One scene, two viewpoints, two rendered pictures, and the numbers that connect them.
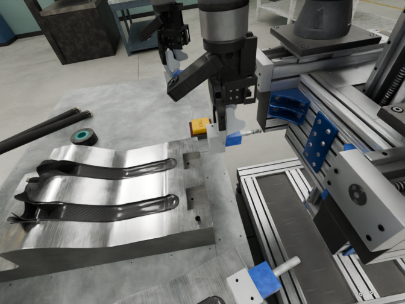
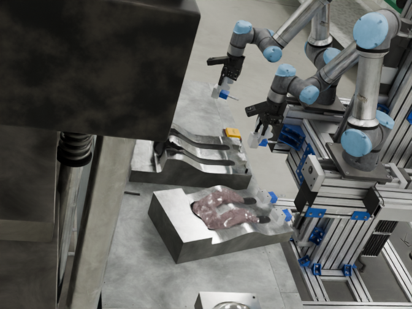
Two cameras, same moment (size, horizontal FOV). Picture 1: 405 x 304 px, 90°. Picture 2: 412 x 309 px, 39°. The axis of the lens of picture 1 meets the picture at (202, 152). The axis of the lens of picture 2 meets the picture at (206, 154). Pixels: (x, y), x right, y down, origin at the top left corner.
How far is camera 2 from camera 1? 2.10 m
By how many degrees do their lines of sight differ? 18
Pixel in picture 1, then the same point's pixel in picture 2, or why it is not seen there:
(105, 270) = (191, 189)
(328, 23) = (322, 96)
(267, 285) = (273, 196)
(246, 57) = (281, 108)
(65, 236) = (190, 161)
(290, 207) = not seen: hidden behind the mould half
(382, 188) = (317, 166)
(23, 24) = not seen: outside the picture
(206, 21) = (273, 94)
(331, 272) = (299, 285)
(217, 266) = (252, 190)
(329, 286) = not seen: hidden behind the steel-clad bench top
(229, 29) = (279, 99)
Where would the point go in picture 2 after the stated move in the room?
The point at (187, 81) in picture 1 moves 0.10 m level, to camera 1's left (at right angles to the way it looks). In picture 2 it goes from (257, 110) to (234, 107)
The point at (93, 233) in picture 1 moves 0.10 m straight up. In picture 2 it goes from (198, 165) to (204, 145)
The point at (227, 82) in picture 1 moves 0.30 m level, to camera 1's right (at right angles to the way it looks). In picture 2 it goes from (272, 115) to (336, 124)
